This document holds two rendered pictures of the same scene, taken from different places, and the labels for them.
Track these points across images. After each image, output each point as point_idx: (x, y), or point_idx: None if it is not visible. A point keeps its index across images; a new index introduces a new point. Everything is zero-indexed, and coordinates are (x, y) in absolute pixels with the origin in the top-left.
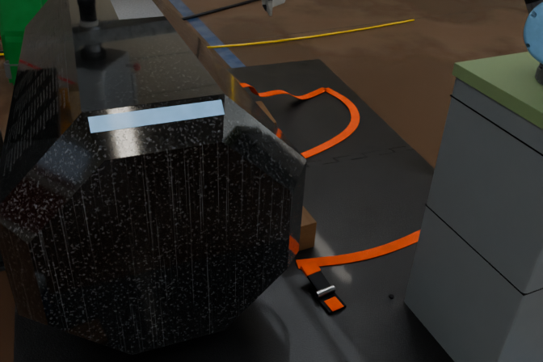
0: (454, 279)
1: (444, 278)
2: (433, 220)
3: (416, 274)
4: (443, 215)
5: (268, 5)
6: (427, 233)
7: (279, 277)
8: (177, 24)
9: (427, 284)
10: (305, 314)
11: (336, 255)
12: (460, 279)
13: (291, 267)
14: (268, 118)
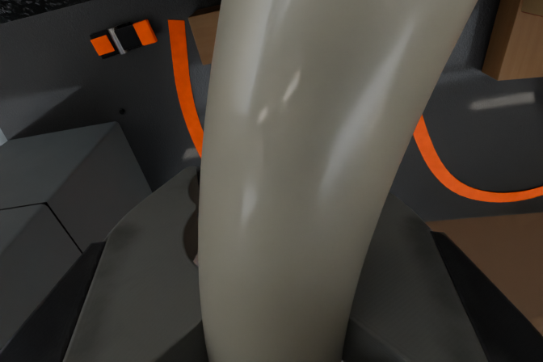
0: (12, 177)
1: (33, 168)
2: (32, 197)
3: (86, 145)
4: (6, 212)
5: (127, 213)
6: (50, 183)
7: None
8: None
9: (66, 150)
10: (88, 5)
11: (188, 75)
12: (0, 182)
13: (171, 10)
14: None
